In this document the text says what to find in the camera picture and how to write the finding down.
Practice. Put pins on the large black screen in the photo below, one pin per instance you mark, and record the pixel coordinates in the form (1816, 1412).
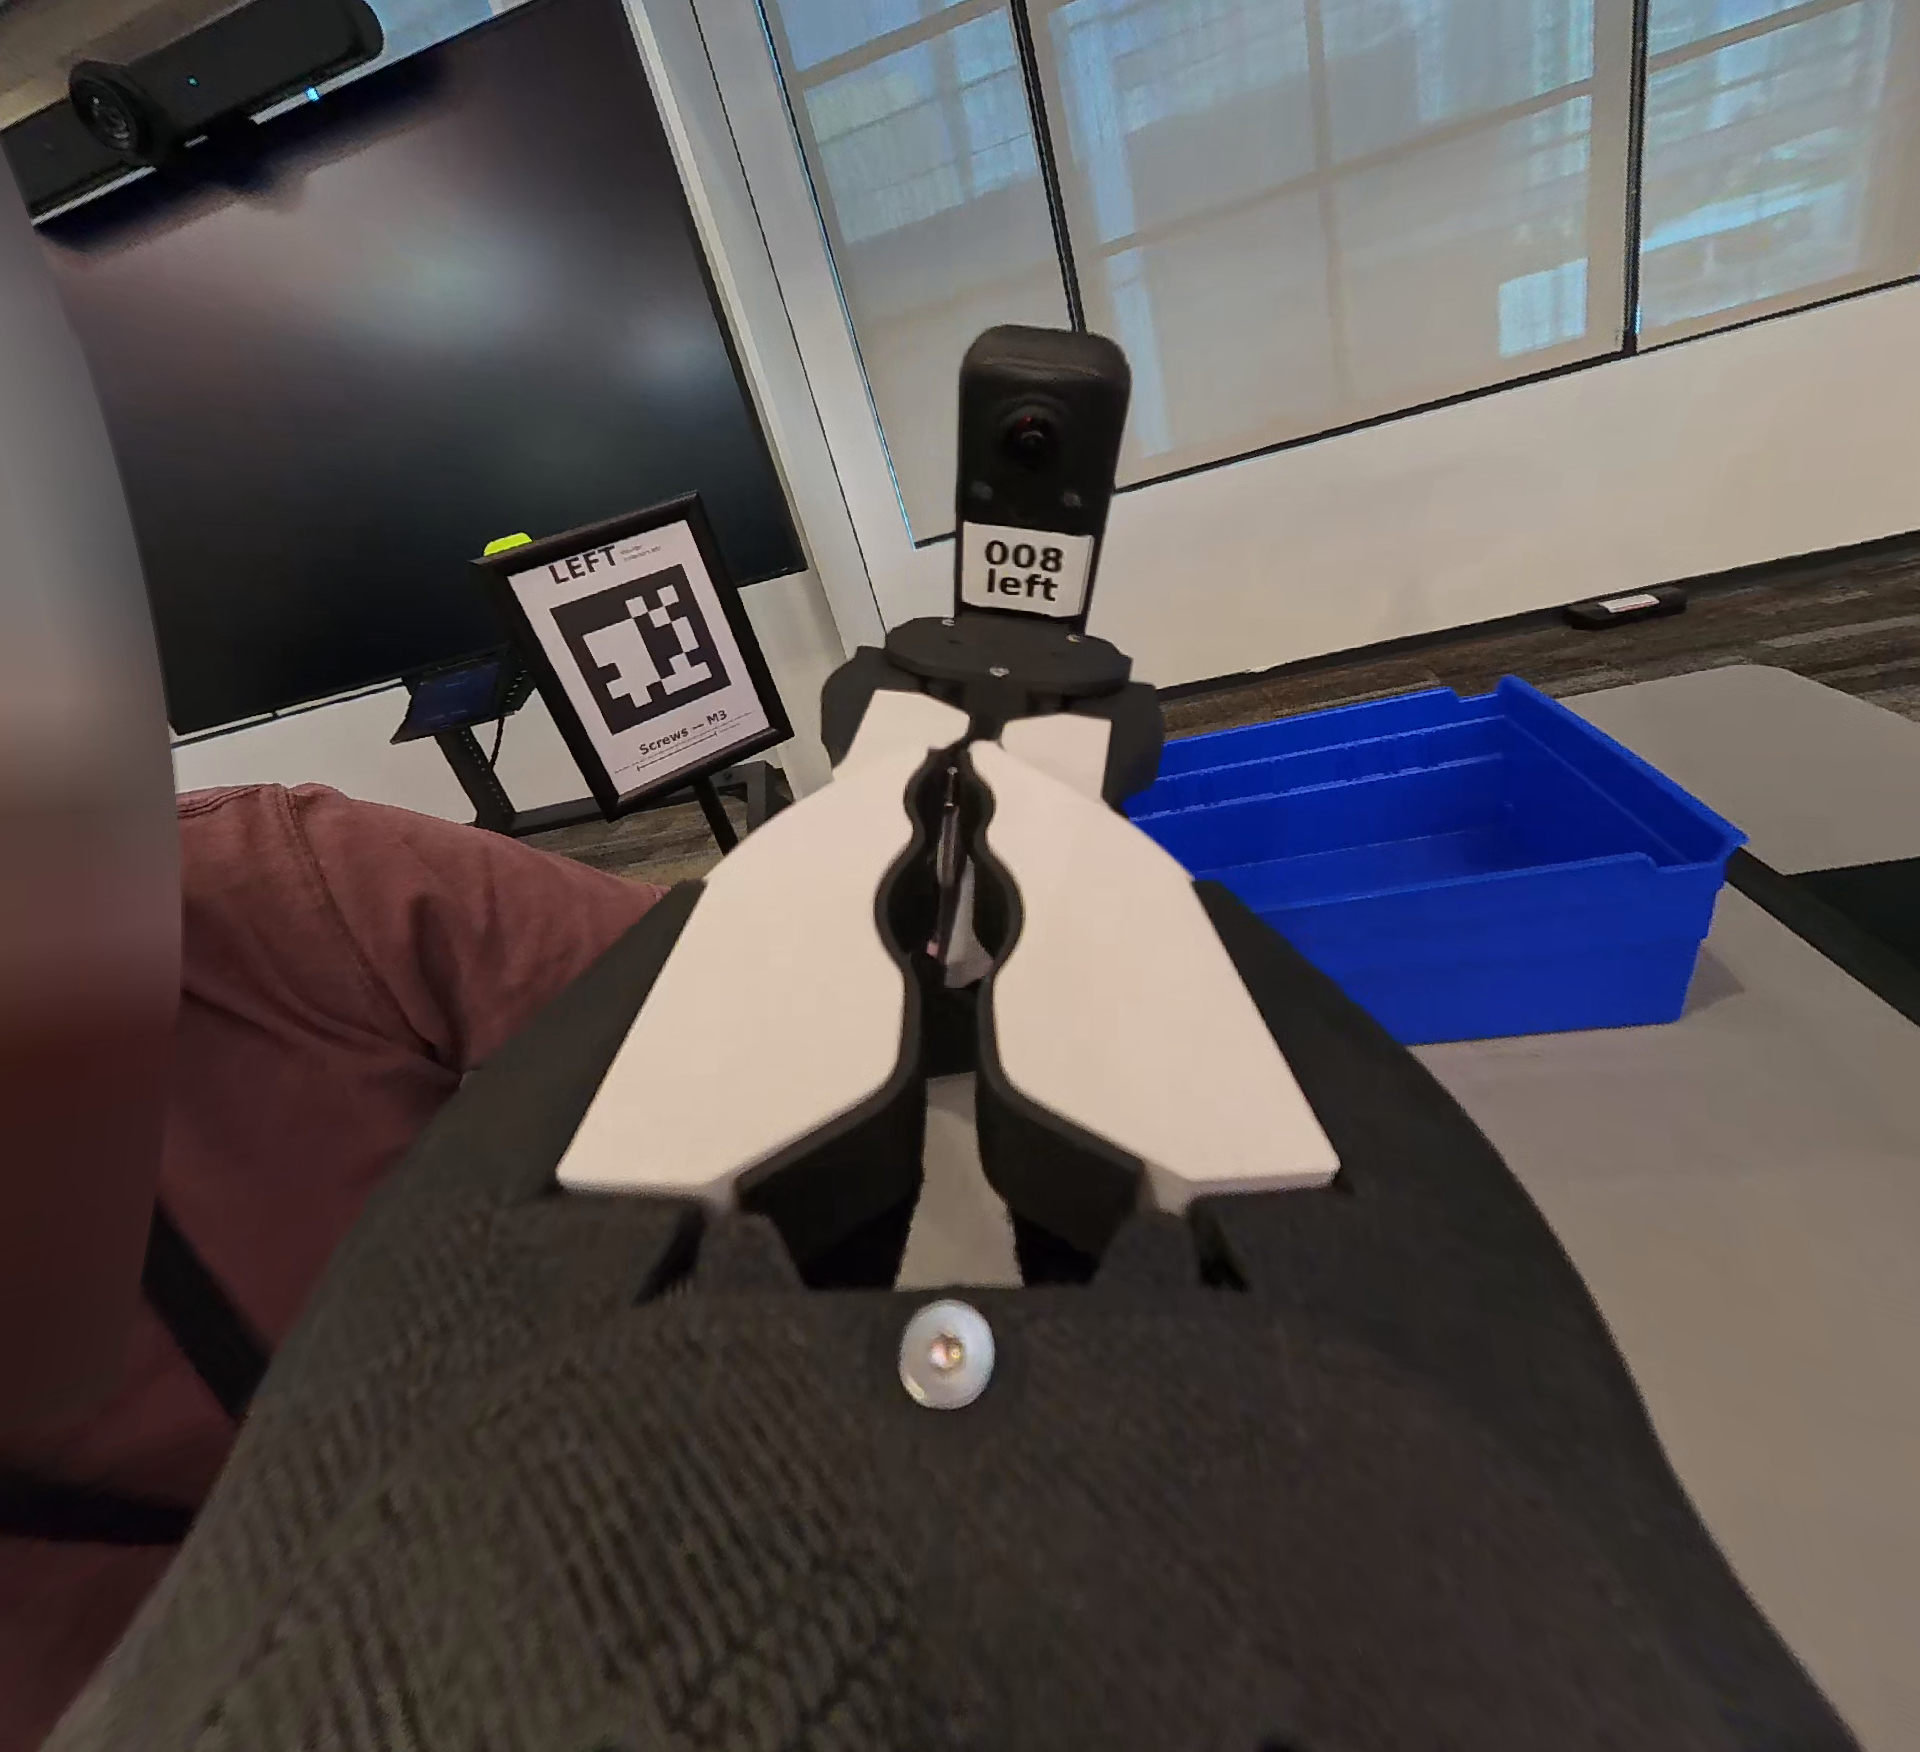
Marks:
(423, 403)

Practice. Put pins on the long metal bolt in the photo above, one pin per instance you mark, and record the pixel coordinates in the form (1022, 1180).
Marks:
(948, 851)

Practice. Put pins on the window with white blinds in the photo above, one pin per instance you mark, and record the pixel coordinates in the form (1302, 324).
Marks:
(1350, 133)

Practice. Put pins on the black framed marker sign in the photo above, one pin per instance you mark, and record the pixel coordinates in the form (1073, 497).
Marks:
(638, 651)

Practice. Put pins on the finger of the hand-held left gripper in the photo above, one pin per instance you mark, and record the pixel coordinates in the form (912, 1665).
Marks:
(1066, 756)
(908, 727)

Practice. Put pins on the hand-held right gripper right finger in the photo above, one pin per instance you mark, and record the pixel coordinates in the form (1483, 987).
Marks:
(1140, 1019)

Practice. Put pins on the yellow-green clip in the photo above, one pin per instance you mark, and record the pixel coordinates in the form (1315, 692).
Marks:
(510, 545)

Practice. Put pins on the small tablet on stand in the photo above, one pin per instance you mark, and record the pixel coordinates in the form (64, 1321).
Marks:
(451, 696)

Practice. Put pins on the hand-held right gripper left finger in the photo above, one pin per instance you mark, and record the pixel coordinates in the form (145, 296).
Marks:
(779, 1019)

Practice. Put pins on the black remote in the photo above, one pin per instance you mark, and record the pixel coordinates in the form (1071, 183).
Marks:
(1630, 607)

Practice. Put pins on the black video bar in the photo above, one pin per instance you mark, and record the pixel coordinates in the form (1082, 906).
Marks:
(223, 58)

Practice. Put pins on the blue plastic bin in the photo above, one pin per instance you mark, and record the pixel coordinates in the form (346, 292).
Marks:
(1502, 944)

